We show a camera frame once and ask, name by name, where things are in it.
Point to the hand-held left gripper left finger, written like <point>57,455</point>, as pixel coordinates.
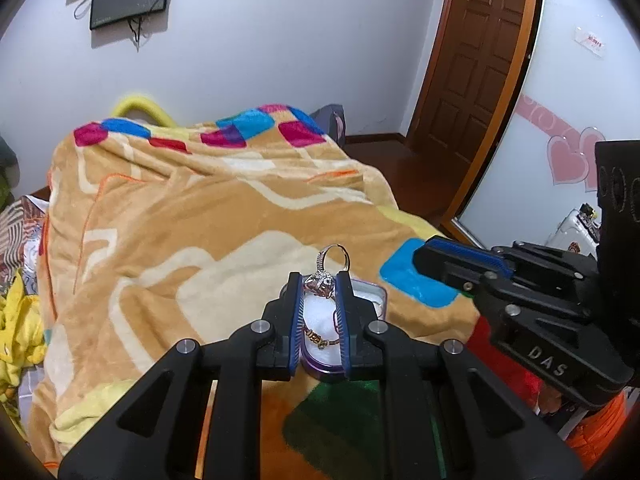
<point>295,320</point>

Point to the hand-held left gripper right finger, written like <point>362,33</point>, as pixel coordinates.
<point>342,320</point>

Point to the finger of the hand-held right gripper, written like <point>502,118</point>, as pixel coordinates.
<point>440,270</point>
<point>470,256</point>

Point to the purple heart-shaped tin box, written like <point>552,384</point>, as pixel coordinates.
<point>320,366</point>

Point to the orange cloth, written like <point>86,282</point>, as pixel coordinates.
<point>600,435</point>

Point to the white suitcase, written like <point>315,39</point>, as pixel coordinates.
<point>565,232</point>

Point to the small dark bottles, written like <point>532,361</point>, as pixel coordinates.
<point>590,217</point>

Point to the colourful patchwork fleece blanket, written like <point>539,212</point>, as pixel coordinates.
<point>175,210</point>

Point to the grey backpack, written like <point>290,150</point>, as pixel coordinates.
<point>330,117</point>

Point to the white heart-print sliding door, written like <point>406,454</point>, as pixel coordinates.
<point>565,85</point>

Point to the brown wooden door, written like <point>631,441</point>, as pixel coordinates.
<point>475,60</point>

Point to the white paper sticker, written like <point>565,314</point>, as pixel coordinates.
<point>589,41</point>

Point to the yellow foam tube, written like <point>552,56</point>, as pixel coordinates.
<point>135,102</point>

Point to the yellow cloth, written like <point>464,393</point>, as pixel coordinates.
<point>20,330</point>

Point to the brown striped cloth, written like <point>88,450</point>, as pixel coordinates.
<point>25,240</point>

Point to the grey stuffed cushion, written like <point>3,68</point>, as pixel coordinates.
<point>7,152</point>

